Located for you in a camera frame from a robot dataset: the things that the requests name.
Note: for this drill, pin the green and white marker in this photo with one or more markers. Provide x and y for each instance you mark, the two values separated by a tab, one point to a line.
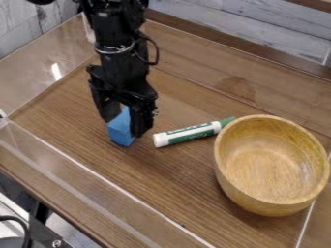
190	133

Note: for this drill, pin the blue rectangular block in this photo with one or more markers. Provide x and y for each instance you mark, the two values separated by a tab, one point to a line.
120	128

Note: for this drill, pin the clear acrylic tray wall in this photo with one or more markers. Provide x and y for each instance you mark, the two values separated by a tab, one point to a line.
140	196

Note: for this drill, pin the brown wooden bowl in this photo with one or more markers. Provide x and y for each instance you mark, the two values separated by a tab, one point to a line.
272	165

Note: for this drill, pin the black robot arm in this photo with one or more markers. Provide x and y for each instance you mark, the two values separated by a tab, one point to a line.
117	21

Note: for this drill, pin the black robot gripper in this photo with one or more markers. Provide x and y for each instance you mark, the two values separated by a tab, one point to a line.
120	83

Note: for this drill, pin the black equipment with cable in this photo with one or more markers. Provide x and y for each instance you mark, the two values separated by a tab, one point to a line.
35	238

